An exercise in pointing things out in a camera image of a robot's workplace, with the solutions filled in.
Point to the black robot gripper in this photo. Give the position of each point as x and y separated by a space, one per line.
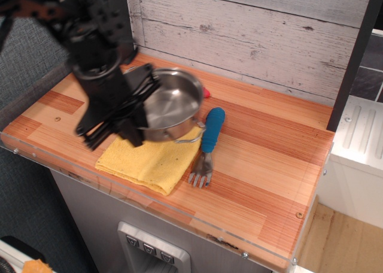
115 103

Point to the stainless steel pot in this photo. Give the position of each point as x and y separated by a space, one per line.
171 111

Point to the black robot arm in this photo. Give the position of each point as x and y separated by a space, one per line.
93 35

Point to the yellow folded cloth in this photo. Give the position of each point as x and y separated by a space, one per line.
158 166

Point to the silver dispenser panel with buttons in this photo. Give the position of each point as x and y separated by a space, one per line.
145 252

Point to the orange object at corner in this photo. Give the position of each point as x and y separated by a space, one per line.
36 266

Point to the white toy sink unit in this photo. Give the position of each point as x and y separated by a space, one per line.
352 177

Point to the red handled metal spoon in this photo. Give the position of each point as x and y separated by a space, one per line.
206 93

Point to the blue handled metal fork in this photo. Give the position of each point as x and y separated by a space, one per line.
203 166

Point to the black vertical post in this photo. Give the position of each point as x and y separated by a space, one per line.
367 25

